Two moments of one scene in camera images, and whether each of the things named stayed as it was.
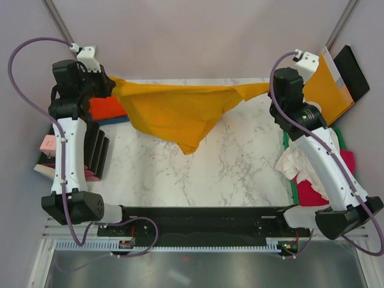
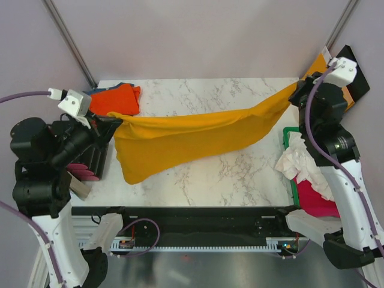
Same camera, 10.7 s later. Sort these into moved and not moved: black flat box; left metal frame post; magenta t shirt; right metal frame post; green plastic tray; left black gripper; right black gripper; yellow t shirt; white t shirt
Moved: yellow t shirt; left black gripper; right black gripper
Not moved: white t shirt; left metal frame post; green plastic tray; magenta t shirt; black flat box; right metal frame post
